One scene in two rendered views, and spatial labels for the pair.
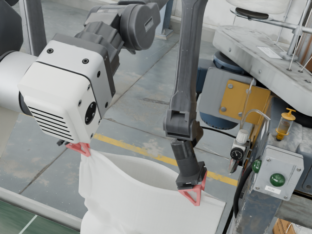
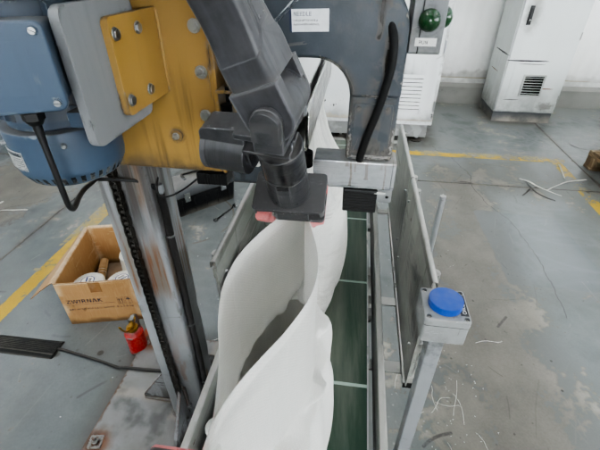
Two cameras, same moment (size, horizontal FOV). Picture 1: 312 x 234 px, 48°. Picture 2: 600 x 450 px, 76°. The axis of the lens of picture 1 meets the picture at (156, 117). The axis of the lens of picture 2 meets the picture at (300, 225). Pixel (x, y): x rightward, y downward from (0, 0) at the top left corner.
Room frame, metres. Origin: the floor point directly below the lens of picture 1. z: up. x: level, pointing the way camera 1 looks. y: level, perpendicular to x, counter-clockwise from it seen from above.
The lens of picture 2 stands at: (0.83, 0.35, 1.35)
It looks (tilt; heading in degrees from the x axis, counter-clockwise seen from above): 35 degrees down; 265
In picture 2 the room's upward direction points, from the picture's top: straight up
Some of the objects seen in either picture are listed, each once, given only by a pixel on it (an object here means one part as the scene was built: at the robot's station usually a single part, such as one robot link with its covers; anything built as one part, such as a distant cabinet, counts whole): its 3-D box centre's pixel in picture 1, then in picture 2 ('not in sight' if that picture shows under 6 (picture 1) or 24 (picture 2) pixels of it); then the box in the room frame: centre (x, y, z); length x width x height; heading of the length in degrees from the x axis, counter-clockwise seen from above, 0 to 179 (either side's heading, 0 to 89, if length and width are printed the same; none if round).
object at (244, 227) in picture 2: not in sight; (262, 215); (0.86, -0.91, 0.54); 1.05 x 0.02 x 0.41; 77
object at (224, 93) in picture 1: (245, 99); (126, 58); (1.03, -0.27, 1.23); 0.28 x 0.07 x 0.16; 77
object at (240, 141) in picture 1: (237, 154); not in sight; (0.84, -0.25, 1.14); 0.05 x 0.04 x 0.16; 167
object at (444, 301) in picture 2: not in sight; (445, 303); (0.52, -0.12, 0.84); 0.06 x 0.06 x 0.02
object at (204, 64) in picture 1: (201, 78); (17, 75); (1.11, -0.13, 1.25); 0.10 x 0.08 x 0.12; 12
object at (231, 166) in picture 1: (233, 163); not in sight; (0.85, -0.25, 1.11); 0.03 x 0.03 x 0.06
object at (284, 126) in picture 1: (285, 124); not in sight; (0.65, -0.27, 1.37); 0.03 x 0.02 x 0.03; 77
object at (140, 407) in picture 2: not in sight; (167, 378); (1.23, -0.53, 0.10); 0.50 x 0.42 x 0.20; 77
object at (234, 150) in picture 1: (237, 153); not in sight; (0.83, -0.24, 1.16); 0.04 x 0.02 x 0.04; 77
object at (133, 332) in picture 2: not in sight; (130, 331); (1.41, -0.74, 0.12); 0.15 x 0.08 x 0.23; 77
